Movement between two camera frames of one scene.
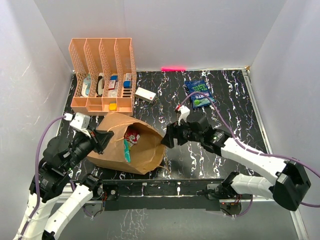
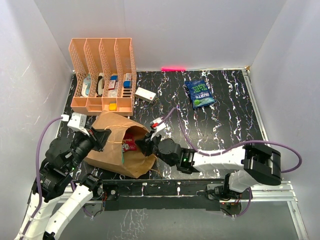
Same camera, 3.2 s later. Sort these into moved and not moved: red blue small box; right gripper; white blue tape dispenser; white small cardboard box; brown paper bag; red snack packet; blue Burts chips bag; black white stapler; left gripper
Moved: brown paper bag; right gripper; red snack packet
Not moved: blue Burts chips bag; white small cardboard box; black white stapler; white blue tape dispenser; red blue small box; left gripper
